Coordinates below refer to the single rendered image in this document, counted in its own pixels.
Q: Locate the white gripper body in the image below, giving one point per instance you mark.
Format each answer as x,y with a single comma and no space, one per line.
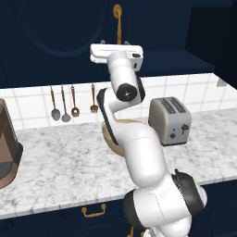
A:
100,53

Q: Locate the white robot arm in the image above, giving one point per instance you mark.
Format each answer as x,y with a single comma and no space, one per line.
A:
143,148

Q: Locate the plain navy cabinet door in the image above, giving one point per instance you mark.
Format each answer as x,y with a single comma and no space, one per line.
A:
154,24

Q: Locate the navy cabinet door oval panel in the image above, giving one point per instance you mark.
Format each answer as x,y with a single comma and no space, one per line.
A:
46,34

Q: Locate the tan woven basket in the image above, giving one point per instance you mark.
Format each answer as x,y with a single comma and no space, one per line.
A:
108,142

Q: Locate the navy lower cabinet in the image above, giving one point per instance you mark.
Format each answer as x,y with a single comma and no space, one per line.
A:
220,209

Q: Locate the brown hanging fork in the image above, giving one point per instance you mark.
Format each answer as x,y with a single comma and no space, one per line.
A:
93,107

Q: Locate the brown hanging slotted spoon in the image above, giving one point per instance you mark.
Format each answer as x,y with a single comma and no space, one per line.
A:
75,110

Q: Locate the grey hanging ladle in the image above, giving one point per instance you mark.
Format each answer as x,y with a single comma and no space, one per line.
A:
65,116

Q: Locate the grey hanging spoon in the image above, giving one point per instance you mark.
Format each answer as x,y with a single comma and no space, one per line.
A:
55,113

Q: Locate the silver toaster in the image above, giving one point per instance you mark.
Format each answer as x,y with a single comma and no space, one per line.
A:
169,122

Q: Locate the brown coffee machine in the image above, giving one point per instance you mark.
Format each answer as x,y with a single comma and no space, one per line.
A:
7,148

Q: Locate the navy drawer front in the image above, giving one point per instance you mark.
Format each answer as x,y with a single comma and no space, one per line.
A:
46,220

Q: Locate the grey wall outlet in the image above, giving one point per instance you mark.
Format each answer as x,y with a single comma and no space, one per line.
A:
221,82

